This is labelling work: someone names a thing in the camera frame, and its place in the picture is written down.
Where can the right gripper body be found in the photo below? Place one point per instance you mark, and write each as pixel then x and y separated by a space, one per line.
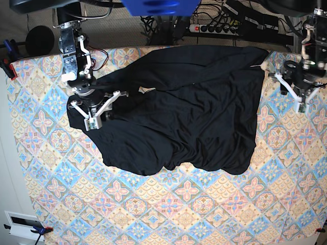
pixel 95 106

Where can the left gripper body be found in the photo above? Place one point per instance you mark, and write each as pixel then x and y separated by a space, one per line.
pixel 300 79

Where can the black t-shirt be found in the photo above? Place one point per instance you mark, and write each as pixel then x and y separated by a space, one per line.
pixel 195 104

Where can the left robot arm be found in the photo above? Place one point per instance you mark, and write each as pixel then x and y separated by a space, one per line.
pixel 307 20

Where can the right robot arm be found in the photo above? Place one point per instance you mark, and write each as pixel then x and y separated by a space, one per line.
pixel 77 65

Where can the black round stool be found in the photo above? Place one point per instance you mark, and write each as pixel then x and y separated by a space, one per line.
pixel 39 41

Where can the blue orange clamp upper left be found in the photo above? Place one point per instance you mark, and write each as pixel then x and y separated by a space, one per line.
pixel 12 55

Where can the blue orange clamp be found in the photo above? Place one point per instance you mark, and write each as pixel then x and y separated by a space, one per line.
pixel 12 55
pixel 38 231

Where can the white power strip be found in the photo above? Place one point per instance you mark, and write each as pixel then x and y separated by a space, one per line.
pixel 213 29

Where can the patterned tablecloth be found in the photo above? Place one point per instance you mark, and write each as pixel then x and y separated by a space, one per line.
pixel 281 197

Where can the blue orange clamp lower left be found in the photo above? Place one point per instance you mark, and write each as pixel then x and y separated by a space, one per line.
pixel 38 231

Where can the white floor vent box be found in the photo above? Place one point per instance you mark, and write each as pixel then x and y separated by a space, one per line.
pixel 21 225

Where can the orange clamp lower right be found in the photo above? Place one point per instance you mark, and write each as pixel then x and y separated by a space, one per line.
pixel 320 230

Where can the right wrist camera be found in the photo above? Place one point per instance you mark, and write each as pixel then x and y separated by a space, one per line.
pixel 92 123

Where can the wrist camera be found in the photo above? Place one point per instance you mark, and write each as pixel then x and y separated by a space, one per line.
pixel 92 123
pixel 302 108

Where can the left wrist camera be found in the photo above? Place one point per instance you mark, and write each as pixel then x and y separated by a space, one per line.
pixel 302 108

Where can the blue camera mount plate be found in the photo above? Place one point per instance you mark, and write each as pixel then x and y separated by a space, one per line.
pixel 161 7

